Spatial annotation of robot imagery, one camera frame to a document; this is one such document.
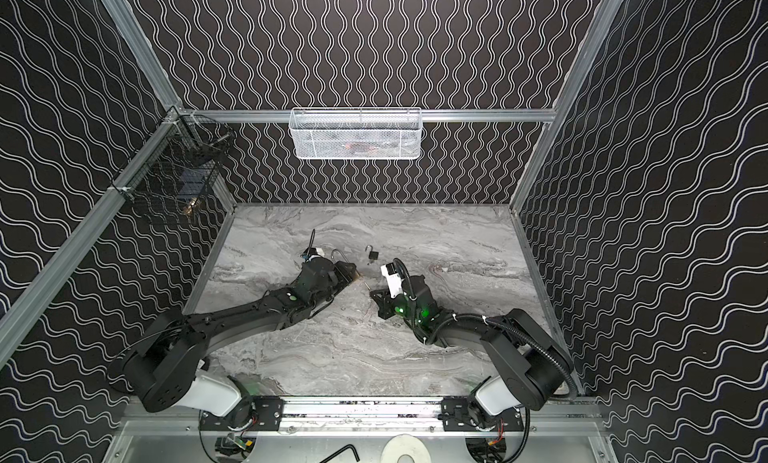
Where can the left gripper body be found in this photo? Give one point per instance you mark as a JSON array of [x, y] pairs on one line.
[[342, 271]]

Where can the small black padlock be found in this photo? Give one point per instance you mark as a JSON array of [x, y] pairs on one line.
[[371, 253]]

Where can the white mesh wall basket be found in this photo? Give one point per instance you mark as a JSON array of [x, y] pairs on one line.
[[356, 133]]

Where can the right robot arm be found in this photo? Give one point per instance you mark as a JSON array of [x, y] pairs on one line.
[[531, 367]]

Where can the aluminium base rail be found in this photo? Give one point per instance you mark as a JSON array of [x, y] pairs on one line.
[[362, 416]]

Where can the black allen key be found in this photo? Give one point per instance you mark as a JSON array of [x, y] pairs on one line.
[[346, 448]]

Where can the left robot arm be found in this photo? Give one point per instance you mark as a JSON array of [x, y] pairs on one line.
[[165, 368]]

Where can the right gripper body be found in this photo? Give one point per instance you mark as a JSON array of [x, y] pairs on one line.
[[387, 301]]

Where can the black wire wall basket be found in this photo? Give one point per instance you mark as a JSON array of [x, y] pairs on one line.
[[176, 184]]

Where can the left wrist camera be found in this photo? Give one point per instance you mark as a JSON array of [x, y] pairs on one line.
[[312, 252]]

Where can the white tape roll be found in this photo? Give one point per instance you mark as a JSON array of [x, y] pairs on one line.
[[405, 445]]

